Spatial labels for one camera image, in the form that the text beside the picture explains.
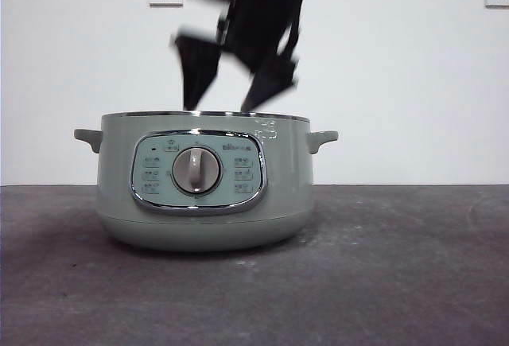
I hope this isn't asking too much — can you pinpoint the pale green electric cooking pot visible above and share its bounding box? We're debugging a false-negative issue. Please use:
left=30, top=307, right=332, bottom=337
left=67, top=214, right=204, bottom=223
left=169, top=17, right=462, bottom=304
left=73, top=110, right=340, bottom=254

